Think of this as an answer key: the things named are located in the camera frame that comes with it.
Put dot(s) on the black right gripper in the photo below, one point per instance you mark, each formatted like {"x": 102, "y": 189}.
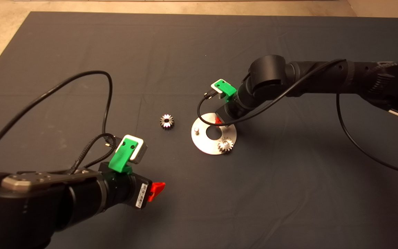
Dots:
{"x": 230, "y": 110}

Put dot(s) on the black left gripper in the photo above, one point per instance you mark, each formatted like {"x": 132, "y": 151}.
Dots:
{"x": 126, "y": 190}

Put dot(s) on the dark steel planetary gear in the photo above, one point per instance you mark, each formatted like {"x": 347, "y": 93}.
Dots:
{"x": 228, "y": 148}

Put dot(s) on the shiny steel planetary gear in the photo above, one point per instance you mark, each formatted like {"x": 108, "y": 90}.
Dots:
{"x": 169, "y": 125}

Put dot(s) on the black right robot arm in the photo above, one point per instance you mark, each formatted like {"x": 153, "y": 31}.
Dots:
{"x": 268, "y": 76}

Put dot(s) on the round metal carrier plate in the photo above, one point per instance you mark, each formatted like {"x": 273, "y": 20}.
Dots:
{"x": 202, "y": 145}

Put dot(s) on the dark grey table cloth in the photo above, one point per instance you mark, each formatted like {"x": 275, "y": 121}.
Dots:
{"x": 199, "y": 52}

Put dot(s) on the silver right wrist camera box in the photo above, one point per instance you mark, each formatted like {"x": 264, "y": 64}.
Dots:
{"x": 216, "y": 90}

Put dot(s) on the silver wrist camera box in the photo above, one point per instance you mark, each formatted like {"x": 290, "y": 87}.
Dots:
{"x": 141, "y": 152}
{"x": 216, "y": 90}

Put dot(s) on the green right camera mount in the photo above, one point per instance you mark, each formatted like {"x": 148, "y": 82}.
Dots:
{"x": 228, "y": 90}

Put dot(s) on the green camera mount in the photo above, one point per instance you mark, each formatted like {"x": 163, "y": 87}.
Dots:
{"x": 228, "y": 90}
{"x": 121, "y": 157}

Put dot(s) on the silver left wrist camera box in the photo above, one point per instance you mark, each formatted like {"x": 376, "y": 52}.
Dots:
{"x": 141, "y": 152}

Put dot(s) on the green left camera mount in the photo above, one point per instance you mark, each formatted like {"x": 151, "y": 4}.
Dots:
{"x": 121, "y": 157}

